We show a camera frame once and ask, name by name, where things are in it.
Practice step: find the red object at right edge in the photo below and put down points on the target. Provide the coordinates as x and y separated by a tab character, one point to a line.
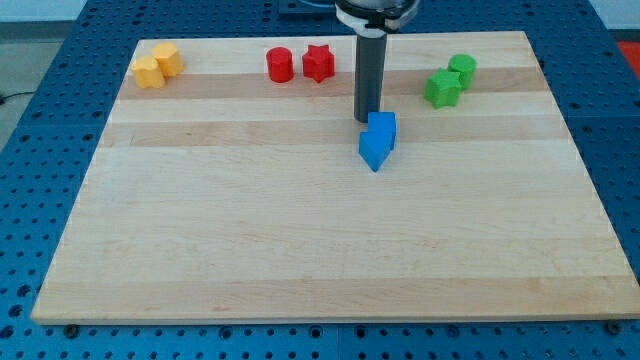
631	52

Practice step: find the yellow heart block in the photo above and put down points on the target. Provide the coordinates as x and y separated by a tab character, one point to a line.
147	72

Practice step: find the red star block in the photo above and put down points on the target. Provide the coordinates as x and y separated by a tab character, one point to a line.
318	63

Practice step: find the green cylinder block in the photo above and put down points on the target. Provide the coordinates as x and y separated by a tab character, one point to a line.
465	65

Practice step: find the yellow hexagon block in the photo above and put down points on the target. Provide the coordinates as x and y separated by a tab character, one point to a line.
169	59

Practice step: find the wooden board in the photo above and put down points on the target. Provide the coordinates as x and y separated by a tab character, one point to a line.
224	197

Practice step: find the green star block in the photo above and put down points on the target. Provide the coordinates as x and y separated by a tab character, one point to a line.
443	89

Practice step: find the robot arm flange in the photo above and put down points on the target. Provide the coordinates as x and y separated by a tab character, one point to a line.
376	18

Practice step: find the red cylinder block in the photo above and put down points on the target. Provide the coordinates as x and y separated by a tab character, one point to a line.
280	64

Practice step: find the blue cube block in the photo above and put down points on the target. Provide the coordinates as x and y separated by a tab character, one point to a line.
383	122

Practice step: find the blue triangle block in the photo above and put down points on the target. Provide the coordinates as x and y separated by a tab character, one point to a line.
374	148

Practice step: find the grey cylindrical end effector rod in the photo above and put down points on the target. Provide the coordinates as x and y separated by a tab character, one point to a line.
369	74

